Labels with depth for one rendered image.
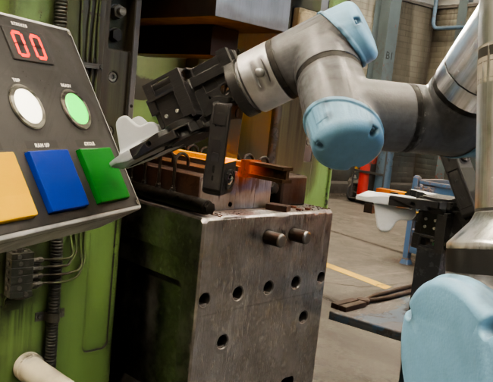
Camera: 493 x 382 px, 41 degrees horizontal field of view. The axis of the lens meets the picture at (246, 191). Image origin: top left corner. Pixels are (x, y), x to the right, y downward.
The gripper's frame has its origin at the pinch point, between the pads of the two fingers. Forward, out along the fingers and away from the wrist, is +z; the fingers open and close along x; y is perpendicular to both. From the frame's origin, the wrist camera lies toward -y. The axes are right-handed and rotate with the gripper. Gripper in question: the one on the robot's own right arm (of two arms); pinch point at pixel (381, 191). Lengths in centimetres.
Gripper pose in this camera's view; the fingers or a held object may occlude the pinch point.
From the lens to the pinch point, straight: 109.7
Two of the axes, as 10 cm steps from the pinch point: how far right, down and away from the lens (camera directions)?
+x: 6.9, -0.2, 7.2
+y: -1.0, 9.9, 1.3
